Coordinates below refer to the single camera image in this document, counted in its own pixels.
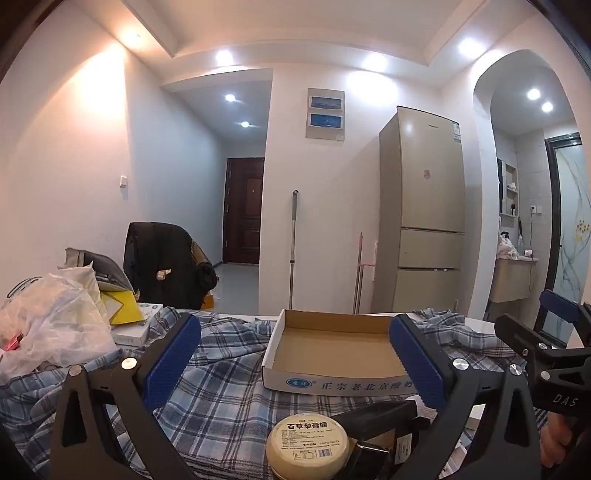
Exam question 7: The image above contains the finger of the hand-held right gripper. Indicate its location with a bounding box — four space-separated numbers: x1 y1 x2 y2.
538 288 591 334
494 313 557 367

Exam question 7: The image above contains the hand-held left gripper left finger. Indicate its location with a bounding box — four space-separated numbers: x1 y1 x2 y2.
48 312 203 480

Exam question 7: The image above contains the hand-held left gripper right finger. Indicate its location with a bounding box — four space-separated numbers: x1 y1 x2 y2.
388 313 543 480

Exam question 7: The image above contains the cardboard box tray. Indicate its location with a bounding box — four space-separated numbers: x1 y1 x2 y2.
261 308 419 398

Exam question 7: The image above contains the round cream tin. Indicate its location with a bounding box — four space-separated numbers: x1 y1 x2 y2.
265 412 352 477

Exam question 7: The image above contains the person's right hand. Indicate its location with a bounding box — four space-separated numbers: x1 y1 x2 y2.
539 410 588 470

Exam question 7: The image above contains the white flat box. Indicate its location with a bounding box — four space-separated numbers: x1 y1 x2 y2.
111 303 165 347

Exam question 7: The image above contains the beige sink cabinet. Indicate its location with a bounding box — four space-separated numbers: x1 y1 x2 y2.
492 256 539 304

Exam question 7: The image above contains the blue plaid shirt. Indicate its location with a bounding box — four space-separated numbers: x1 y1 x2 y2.
0 307 509 480

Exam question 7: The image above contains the black rectangular box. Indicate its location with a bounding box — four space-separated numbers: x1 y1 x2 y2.
333 401 419 443

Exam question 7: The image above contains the yellow paper envelope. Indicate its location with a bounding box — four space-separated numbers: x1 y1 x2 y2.
100 290 145 326

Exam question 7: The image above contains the white crumpled cloth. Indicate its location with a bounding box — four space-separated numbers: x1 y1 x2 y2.
496 231 520 259

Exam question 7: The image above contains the patterned glass door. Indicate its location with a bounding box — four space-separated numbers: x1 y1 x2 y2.
544 133 591 315

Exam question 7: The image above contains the black glossy case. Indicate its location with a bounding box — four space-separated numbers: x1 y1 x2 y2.
348 440 394 480

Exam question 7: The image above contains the grey bag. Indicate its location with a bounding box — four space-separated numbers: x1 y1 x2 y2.
58 248 136 294

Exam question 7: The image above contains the black jacket on chair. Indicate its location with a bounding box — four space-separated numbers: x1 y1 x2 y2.
124 222 218 311

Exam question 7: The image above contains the grey striped cloth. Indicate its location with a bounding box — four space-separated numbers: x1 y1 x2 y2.
129 429 278 480

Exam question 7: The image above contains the white plastic bag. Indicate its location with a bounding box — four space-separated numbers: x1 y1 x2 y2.
0 268 117 376

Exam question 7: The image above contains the beige refrigerator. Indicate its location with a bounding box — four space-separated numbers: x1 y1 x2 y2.
372 105 466 317

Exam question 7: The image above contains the dark brown door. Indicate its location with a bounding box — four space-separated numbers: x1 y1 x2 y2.
223 157 265 265

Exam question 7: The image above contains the wall shelf niche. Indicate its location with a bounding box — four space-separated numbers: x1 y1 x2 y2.
498 157 519 217

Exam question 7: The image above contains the grey mop handle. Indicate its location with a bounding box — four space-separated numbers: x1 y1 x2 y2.
287 189 300 310

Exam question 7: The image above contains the wall electrical panel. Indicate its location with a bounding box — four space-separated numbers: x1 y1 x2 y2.
305 88 346 142

